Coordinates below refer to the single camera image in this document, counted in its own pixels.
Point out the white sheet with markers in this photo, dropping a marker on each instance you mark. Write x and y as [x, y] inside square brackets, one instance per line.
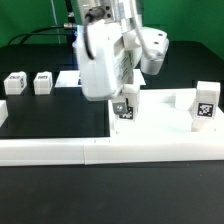
[72, 78]

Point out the white U-shaped obstacle fence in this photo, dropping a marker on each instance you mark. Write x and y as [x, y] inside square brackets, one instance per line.
[194, 146]

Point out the white square tabletop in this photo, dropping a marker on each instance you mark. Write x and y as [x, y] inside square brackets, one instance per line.
[162, 112]

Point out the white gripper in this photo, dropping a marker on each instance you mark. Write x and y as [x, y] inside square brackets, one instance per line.
[103, 77]

